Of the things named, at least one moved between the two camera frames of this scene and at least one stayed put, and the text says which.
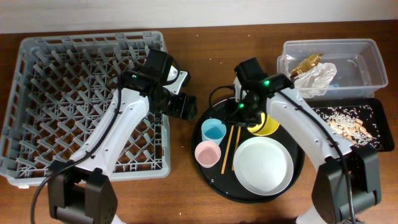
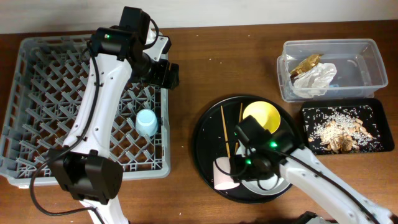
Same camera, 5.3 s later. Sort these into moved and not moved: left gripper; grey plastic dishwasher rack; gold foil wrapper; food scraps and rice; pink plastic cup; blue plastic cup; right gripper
Moved: left gripper; right gripper; pink plastic cup; blue plastic cup
Not moved: grey plastic dishwasher rack; food scraps and rice; gold foil wrapper
